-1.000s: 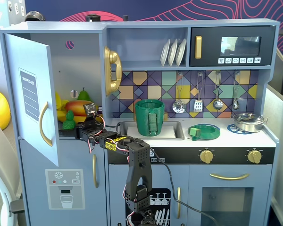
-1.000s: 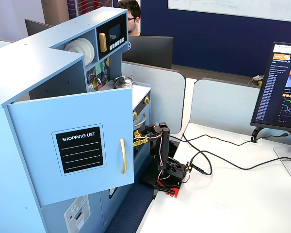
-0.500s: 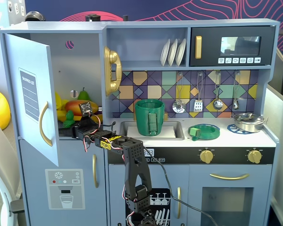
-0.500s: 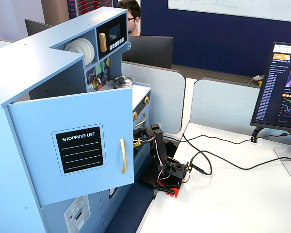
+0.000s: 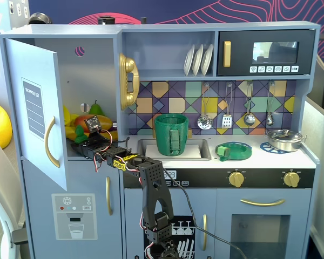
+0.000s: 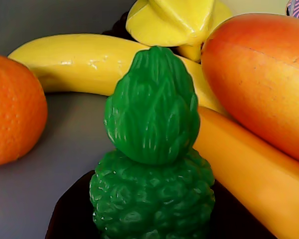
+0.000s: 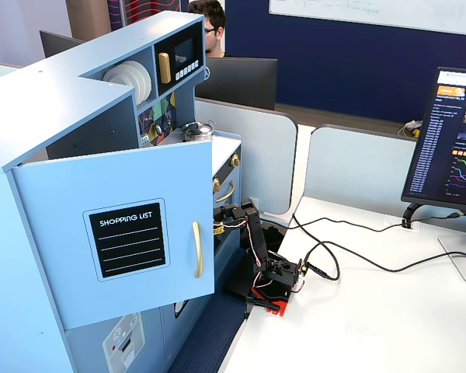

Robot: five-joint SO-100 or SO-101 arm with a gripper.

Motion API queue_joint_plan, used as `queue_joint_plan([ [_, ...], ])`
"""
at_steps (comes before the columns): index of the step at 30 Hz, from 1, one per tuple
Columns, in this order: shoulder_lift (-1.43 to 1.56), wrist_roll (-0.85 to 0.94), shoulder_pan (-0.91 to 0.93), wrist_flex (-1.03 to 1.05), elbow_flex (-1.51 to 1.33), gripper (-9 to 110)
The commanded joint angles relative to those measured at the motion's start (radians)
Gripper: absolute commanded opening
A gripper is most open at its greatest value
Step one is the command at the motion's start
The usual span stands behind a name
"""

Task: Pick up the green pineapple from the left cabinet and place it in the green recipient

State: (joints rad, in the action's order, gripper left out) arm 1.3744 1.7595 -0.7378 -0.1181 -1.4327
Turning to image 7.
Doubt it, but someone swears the red and black robot base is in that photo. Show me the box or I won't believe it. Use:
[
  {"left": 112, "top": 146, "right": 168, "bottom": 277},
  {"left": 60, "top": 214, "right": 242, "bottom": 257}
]
[{"left": 245, "top": 271, "right": 308, "bottom": 318}]

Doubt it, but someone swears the blue shopping list cabinet door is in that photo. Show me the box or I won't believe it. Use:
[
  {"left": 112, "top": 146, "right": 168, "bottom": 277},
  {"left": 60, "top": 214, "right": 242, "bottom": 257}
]
[{"left": 10, "top": 140, "right": 217, "bottom": 330}]

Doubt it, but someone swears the light blue desk divider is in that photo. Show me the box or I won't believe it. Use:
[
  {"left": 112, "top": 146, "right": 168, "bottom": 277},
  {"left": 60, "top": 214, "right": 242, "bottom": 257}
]
[
  {"left": 304, "top": 124, "right": 419, "bottom": 213},
  {"left": 193, "top": 96, "right": 299, "bottom": 216}
]

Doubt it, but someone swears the silver toy pot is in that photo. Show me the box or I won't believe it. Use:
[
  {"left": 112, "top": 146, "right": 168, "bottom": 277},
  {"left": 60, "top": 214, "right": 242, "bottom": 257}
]
[{"left": 182, "top": 129, "right": 215, "bottom": 144}]

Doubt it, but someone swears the black monitor seen from behind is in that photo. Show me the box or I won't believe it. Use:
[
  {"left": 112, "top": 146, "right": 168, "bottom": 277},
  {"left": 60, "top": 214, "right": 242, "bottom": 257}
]
[{"left": 196, "top": 57, "right": 279, "bottom": 112}]

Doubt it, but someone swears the white toy plate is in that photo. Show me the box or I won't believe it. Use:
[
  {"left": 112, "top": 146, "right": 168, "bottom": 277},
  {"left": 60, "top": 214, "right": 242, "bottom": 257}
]
[
  {"left": 103, "top": 64, "right": 140, "bottom": 105},
  {"left": 130, "top": 60, "right": 153, "bottom": 103},
  {"left": 118, "top": 61, "right": 147, "bottom": 105}
]

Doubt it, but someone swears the black toy microwave door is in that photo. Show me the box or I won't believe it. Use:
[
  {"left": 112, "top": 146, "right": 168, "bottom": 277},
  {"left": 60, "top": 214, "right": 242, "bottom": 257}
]
[{"left": 154, "top": 21, "right": 206, "bottom": 97}]

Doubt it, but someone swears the man with glasses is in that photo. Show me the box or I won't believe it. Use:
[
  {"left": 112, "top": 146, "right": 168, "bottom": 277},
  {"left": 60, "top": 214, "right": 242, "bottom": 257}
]
[{"left": 188, "top": 0, "right": 228, "bottom": 58}]

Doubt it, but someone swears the yellow and white desk clutter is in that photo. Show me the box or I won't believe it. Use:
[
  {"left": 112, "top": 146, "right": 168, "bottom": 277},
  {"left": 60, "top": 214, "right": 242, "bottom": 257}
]
[{"left": 402, "top": 119, "right": 421, "bottom": 139}]

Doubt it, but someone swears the red patterned banner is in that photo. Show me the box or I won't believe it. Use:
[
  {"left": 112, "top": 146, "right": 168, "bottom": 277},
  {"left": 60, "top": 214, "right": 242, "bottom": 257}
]
[{"left": 107, "top": 0, "right": 182, "bottom": 29}]

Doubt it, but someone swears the monitor showing dark dashboard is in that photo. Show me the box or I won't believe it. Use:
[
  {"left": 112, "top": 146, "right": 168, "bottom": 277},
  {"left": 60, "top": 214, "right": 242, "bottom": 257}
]
[{"left": 400, "top": 66, "right": 466, "bottom": 214}]

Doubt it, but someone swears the brown cardboard box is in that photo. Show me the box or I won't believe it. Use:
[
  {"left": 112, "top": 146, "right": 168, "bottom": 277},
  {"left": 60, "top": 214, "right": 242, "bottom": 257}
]
[{"left": 65, "top": 0, "right": 113, "bottom": 40}]

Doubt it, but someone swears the white whiteboard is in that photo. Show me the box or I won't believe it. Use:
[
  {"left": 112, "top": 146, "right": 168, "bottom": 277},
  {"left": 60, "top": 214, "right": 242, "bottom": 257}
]
[{"left": 268, "top": 0, "right": 466, "bottom": 38}]

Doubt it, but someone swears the dark grey monitor back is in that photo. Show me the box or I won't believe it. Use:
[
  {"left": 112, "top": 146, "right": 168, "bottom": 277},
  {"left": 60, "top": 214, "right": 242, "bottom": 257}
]
[{"left": 39, "top": 30, "right": 87, "bottom": 60}]

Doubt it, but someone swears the silver and black monitor stand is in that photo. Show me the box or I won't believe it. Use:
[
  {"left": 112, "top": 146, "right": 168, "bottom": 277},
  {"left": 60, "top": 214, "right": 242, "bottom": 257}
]
[{"left": 402, "top": 201, "right": 466, "bottom": 283}]

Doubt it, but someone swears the yellow oven door handle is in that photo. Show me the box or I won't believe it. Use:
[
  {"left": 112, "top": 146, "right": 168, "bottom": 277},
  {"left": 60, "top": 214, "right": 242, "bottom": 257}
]
[{"left": 215, "top": 180, "right": 235, "bottom": 203}]

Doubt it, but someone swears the yellow cabinet door handle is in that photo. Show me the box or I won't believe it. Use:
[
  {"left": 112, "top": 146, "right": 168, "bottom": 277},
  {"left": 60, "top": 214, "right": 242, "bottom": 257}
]
[{"left": 192, "top": 221, "right": 204, "bottom": 279}]

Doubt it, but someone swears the looped black usb cable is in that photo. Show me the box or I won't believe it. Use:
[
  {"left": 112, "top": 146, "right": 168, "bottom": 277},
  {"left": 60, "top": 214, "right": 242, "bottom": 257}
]
[{"left": 302, "top": 240, "right": 341, "bottom": 281}]

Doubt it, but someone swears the yellow microwave door handle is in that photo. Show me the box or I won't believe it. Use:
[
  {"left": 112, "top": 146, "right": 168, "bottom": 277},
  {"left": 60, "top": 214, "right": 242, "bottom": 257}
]
[{"left": 158, "top": 52, "right": 172, "bottom": 84}]

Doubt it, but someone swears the thin black monitor cable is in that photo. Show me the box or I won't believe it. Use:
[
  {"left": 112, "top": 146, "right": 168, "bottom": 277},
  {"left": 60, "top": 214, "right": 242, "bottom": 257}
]
[{"left": 289, "top": 211, "right": 461, "bottom": 232}]

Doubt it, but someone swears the long black cable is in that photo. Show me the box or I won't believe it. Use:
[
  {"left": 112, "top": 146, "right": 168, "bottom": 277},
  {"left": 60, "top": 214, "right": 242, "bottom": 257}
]
[{"left": 292, "top": 212, "right": 466, "bottom": 274}]

